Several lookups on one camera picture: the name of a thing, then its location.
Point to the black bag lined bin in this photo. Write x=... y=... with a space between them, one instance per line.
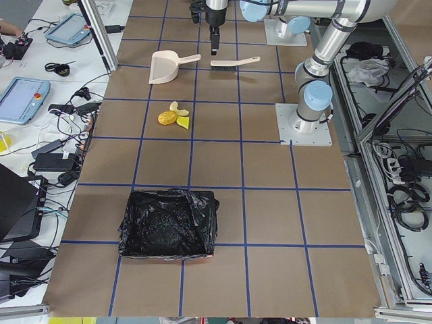
x=169 y=224

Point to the yellow wedge peel piece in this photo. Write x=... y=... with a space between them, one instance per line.
x=183 y=121

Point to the blue teach pendant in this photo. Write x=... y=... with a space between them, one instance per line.
x=22 y=98
x=72 y=32

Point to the blue teach pendant near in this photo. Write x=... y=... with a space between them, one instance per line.
x=22 y=98

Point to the beige plastic dustpan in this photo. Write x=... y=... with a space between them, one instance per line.
x=165 y=65

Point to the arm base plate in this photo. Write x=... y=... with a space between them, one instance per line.
x=290 y=34
x=295 y=131

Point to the black power adapter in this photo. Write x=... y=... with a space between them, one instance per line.
x=56 y=162

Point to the pale curved peel piece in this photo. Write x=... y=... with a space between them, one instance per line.
x=180 y=112

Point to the beige hand brush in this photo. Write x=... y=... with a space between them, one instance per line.
x=231 y=65

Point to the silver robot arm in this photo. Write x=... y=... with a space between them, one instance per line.
x=314 y=93

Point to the power strip with plugs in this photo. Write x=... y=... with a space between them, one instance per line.
x=85 y=136

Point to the orange round peel piece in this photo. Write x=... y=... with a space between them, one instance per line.
x=167 y=118

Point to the white crumpled cloth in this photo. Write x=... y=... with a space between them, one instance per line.
x=369 y=72

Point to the black laptop computer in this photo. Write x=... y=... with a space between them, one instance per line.
x=21 y=201

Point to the black tape roll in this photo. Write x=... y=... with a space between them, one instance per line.
x=62 y=70

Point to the aluminium frame post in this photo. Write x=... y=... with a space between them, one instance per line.
x=94 y=21

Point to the blue teach pendant far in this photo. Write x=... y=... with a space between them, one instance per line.
x=72 y=32

